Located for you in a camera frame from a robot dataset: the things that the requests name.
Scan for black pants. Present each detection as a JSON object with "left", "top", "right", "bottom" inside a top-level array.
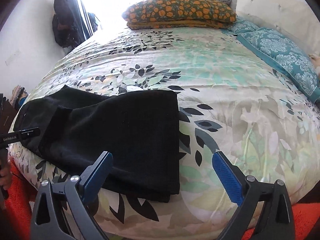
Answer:
[{"left": 14, "top": 86, "right": 180, "bottom": 203}]

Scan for left hand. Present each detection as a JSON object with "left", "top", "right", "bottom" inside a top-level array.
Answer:
[{"left": 0, "top": 158, "right": 12, "bottom": 190}]

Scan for brown wooden cabinet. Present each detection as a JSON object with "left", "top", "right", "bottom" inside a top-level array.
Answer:
[{"left": 0, "top": 100, "right": 17, "bottom": 134}]

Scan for pile of folded clothes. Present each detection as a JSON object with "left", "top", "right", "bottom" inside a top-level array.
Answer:
[{"left": 9, "top": 85, "right": 28, "bottom": 111}]

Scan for floral leaf bedspread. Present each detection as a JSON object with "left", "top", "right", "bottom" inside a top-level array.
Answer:
[{"left": 7, "top": 26, "right": 320, "bottom": 240}]

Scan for dark hanging bags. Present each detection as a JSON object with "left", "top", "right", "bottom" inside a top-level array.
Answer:
[{"left": 52, "top": 0, "right": 82, "bottom": 49}]

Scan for teal damask pillow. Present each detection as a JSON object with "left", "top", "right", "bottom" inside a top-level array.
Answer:
[{"left": 223, "top": 18, "right": 319, "bottom": 103}]

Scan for cream padded headboard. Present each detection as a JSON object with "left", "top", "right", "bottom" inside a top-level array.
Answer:
[{"left": 236, "top": 0, "right": 320, "bottom": 57}]

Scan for orange floral pillow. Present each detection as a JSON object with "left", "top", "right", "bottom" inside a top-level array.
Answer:
[{"left": 122, "top": 0, "right": 236, "bottom": 30}]

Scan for white wall switch plate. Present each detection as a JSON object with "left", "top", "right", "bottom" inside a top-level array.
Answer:
[{"left": 5, "top": 50, "right": 21, "bottom": 66}]

